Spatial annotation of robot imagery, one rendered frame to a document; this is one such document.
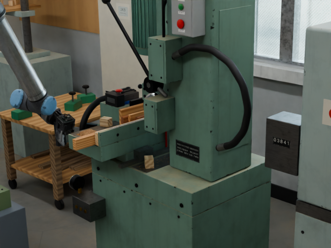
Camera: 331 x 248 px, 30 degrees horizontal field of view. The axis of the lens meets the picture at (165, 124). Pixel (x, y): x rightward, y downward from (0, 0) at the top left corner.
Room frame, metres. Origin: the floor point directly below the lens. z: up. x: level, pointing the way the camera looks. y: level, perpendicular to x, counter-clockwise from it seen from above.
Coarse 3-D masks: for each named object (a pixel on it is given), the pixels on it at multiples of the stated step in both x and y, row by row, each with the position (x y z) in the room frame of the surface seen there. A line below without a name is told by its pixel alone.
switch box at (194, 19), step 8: (176, 0) 2.02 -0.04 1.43; (192, 0) 1.97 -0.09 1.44; (200, 0) 2.00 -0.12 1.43; (176, 8) 2.02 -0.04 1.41; (184, 8) 2.00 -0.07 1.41; (192, 8) 1.97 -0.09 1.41; (200, 8) 1.99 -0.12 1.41; (176, 16) 2.02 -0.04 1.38; (184, 16) 2.00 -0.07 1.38; (192, 16) 1.97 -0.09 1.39; (200, 16) 1.99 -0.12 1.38; (176, 24) 2.02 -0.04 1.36; (184, 24) 2.00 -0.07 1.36; (192, 24) 1.97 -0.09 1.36; (200, 24) 1.99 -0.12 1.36; (176, 32) 2.02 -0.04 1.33; (184, 32) 2.00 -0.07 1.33; (192, 32) 1.97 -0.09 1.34; (200, 32) 1.99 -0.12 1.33
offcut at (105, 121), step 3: (102, 117) 2.36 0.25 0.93; (105, 117) 2.36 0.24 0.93; (108, 117) 2.36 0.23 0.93; (99, 120) 2.35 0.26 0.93; (102, 120) 2.34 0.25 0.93; (105, 120) 2.33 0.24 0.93; (108, 120) 2.33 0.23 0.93; (111, 120) 2.35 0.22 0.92; (102, 123) 2.34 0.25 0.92; (105, 123) 2.33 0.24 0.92; (108, 123) 2.33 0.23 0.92; (111, 123) 2.35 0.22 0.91; (105, 126) 2.33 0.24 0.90; (108, 126) 2.33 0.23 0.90
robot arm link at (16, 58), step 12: (0, 12) 2.51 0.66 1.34; (0, 24) 2.53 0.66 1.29; (0, 36) 2.54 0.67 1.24; (12, 36) 2.57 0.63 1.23; (0, 48) 2.57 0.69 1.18; (12, 48) 2.57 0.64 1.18; (12, 60) 2.58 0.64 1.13; (24, 60) 2.61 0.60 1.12; (24, 72) 2.61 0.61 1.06; (24, 84) 2.63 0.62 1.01; (36, 84) 2.65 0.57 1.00; (36, 96) 2.66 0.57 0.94; (48, 96) 2.70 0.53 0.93; (36, 108) 2.69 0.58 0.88; (48, 108) 2.68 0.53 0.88
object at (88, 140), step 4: (84, 136) 2.11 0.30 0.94; (88, 136) 2.11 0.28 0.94; (92, 136) 2.13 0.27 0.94; (72, 140) 2.09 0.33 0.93; (76, 140) 2.08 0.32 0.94; (80, 140) 2.09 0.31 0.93; (84, 140) 2.10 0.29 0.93; (88, 140) 2.11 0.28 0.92; (92, 140) 2.13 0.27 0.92; (76, 144) 2.08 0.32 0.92; (80, 144) 2.09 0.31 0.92; (84, 144) 2.10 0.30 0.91; (88, 144) 2.11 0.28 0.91; (92, 144) 2.12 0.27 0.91; (76, 148) 2.08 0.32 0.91; (80, 148) 2.09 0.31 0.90
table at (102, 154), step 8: (88, 128) 2.32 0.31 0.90; (96, 128) 2.32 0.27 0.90; (104, 128) 2.32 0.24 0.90; (72, 136) 2.24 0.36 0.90; (80, 136) 2.23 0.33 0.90; (136, 136) 2.22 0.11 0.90; (144, 136) 2.25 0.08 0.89; (152, 136) 2.28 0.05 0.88; (160, 136) 2.31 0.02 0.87; (168, 136) 2.34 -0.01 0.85; (72, 144) 2.24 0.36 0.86; (112, 144) 2.14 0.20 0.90; (120, 144) 2.17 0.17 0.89; (128, 144) 2.19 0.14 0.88; (136, 144) 2.22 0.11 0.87; (144, 144) 2.25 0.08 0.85; (152, 144) 2.28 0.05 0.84; (80, 152) 2.20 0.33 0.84; (88, 152) 2.17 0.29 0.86; (96, 152) 2.13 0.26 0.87; (104, 152) 2.12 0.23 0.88; (112, 152) 2.14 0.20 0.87; (120, 152) 2.17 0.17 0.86; (128, 152) 2.19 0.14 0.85; (104, 160) 2.12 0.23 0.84
